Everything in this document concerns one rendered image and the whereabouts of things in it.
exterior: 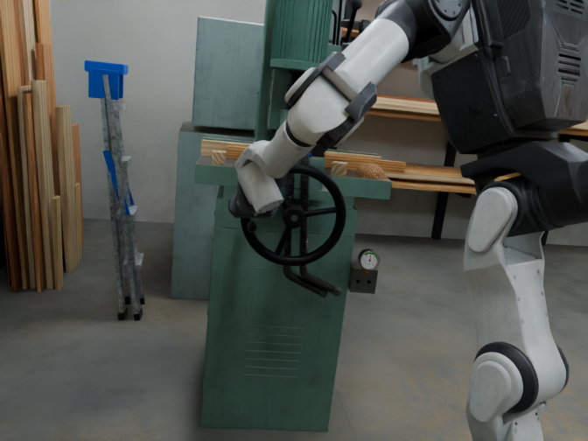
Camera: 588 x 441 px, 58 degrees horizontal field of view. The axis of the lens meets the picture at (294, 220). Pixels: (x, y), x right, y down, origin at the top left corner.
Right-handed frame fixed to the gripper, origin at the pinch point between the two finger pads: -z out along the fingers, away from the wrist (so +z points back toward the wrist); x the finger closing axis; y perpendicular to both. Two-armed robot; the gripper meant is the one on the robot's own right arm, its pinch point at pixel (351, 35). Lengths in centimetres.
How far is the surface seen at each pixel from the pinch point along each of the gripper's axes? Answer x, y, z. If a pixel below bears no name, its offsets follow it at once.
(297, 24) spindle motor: -1.5, -0.3, -16.2
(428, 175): -105, 192, 106
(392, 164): 19.8, 33.9, 20.8
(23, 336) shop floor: 53, 130, -116
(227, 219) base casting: 44, 37, -32
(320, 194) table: 42.9, 22.1, -6.1
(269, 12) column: -24.7, 13.5, -23.7
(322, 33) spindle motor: -2.5, 2.4, -8.1
